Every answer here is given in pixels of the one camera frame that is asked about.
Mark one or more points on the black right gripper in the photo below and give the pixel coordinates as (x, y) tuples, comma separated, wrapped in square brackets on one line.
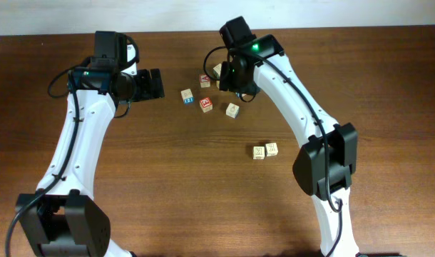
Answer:
[(224, 83)]

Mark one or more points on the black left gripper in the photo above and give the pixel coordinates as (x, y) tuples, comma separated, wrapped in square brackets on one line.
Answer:
[(145, 78)]

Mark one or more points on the red E wooden block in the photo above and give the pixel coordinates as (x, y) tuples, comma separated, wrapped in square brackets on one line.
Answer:
[(206, 104)]

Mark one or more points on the green B wooden block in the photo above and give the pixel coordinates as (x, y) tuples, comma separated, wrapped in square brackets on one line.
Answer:
[(258, 152)]

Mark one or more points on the bird picture wooden block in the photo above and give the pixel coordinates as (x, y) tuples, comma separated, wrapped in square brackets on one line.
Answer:
[(271, 149)]

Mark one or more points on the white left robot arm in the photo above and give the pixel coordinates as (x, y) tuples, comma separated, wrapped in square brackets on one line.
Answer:
[(61, 217)]

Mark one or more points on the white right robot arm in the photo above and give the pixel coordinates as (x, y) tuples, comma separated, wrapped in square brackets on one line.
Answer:
[(328, 150)]

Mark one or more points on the plain top wooden block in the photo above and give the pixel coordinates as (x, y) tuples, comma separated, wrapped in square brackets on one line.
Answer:
[(217, 70)]

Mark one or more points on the red A wooden block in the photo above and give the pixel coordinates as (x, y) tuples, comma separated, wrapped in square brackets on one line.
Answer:
[(204, 80)]

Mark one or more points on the blue H wooden block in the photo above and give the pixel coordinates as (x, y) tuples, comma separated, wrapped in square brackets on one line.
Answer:
[(187, 96)]

